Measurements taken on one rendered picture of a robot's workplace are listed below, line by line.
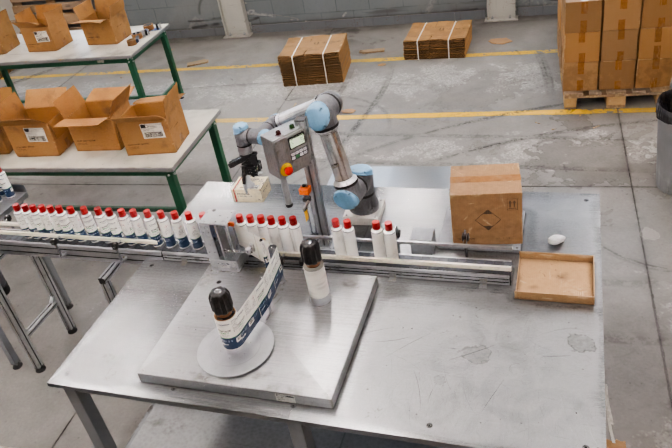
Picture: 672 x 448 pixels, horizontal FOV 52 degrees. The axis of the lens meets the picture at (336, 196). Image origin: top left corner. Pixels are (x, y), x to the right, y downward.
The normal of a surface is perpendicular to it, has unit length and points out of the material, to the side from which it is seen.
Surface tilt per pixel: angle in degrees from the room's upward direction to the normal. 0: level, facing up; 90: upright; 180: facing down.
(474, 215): 90
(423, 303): 0
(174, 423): 1
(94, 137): 90
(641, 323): 0
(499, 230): 90
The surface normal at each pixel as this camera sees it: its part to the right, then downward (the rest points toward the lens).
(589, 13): -0.20, 0.56
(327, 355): -0.15, -0.83
